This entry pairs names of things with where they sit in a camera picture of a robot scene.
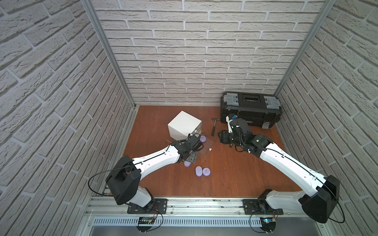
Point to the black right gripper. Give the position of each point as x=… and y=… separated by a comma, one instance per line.
x=223, y=136

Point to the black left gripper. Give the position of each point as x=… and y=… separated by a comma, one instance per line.
x=194, y=141

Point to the purple earphone case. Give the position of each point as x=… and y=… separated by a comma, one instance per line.
x=203, y=139
x=187, y=164
x=198, y=171
x=206, y=172

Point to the white drawer cabinet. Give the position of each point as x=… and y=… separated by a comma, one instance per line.
x=183, y=125

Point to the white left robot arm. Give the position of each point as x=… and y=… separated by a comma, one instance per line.
x=124, y=179

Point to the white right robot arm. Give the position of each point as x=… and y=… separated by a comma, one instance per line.
x=319, y=195

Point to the steel claw hammer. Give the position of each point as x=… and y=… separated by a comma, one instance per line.
x=215, y=120

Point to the black plastic toolbox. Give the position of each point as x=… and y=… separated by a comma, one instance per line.
x=260, y=110

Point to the left controller board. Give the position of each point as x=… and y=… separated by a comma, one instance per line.
x=145, y=224

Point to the controller board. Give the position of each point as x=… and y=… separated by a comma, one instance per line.
x=268, y=225
x=145, y=224

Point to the right controller board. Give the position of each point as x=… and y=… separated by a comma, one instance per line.
x=268, y=225

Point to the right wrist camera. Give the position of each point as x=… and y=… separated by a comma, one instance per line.
x=229, y=118

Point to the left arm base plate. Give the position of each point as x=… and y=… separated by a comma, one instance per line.
x=158, y=205

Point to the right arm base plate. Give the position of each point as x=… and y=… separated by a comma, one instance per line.
x=255, y=206

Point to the aluminium frame rail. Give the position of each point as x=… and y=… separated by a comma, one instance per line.
x=186, y=206

